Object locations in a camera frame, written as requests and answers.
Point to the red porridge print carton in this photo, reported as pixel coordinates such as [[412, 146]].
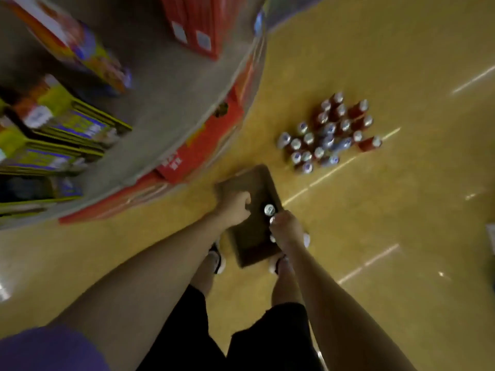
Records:
[[201, 146], [247, 79], [116, 200]]

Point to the person's right white shoe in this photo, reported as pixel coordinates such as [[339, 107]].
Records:
[[273, 265]]

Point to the person's left leg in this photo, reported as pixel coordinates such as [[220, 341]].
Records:
[[203, 278]]

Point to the person's right leg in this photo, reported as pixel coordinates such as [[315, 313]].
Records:
[[286, 285]]

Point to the row of yellow orange cartons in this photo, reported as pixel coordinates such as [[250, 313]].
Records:
[[69, 123]]

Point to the purple shirt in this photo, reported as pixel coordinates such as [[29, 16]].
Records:
[[46, 349]]

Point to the round wooden shelf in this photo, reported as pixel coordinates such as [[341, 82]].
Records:
[[166, 104]]

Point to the small red carton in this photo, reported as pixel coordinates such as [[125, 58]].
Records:
[[197, 23]]

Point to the person's right forearm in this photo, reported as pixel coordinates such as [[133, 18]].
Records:
[[340, 316]]

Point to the brown cardboard box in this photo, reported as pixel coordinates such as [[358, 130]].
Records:
[[247, 181]]

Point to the person's white shoe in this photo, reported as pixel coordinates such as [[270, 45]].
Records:
[[216, 258], [273, 265]]

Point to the person's left white shoe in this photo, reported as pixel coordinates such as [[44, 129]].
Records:
[[216, 258]]

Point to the person's left forearm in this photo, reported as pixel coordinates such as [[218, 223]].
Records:
[[147, 289]]

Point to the person's right hand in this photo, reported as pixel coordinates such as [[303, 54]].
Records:
[[286, 229]]

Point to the cluster of cans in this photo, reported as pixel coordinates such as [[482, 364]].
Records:
[[328, 140]]

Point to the person's leg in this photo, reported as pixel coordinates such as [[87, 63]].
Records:
[[203, 278], [286, 285]]

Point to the person's left hand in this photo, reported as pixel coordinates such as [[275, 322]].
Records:
[[232, 208]]

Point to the grey white box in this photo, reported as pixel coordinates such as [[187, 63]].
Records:
[[491, 237]]

